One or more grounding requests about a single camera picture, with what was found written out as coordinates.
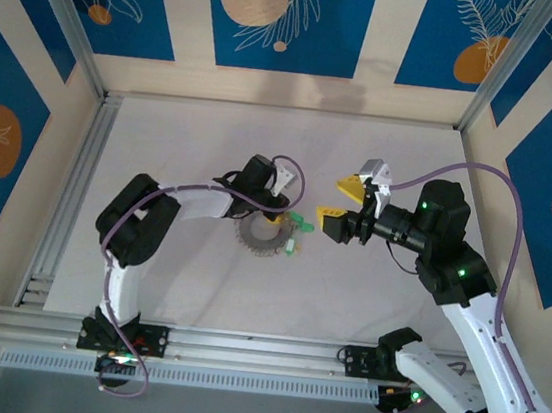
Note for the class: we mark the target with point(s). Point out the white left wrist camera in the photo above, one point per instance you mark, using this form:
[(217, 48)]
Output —
[(283, 177)]

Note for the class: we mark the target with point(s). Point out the long aluminium frame rail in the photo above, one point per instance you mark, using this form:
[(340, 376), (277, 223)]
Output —
[(258, 350)]

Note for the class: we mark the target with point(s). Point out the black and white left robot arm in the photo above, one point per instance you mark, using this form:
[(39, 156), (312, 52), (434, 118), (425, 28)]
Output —
[(125, 289)]

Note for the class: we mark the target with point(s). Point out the white table cover sheet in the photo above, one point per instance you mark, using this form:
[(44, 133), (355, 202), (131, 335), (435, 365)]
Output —
[(265, 296)]

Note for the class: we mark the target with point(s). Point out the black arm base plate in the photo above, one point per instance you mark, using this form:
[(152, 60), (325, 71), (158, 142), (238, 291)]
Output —
[(360, 363), (154, 340)]

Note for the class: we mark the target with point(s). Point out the controller board with green light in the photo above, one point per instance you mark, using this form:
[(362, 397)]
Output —
[(116, 360), (403, 398)]

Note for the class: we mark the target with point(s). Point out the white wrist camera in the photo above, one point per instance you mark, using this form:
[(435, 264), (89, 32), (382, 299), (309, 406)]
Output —
[(373, 170), (283, 177)]

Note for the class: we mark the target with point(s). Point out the short aluminium frame rail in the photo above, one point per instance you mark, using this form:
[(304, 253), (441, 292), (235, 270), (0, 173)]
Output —
[(94, 144)]

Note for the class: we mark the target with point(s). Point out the large metal keyring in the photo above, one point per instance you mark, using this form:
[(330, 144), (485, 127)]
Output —
[(251, 241)]

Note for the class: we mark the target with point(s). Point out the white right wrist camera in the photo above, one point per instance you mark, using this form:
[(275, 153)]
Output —
[(373, 170)]

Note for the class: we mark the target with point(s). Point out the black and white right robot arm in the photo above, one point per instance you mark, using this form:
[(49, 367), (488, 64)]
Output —
[(489, 353)]

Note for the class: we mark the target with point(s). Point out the green tag key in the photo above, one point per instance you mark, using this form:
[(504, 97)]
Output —
[(290, 246), (297, 219)]

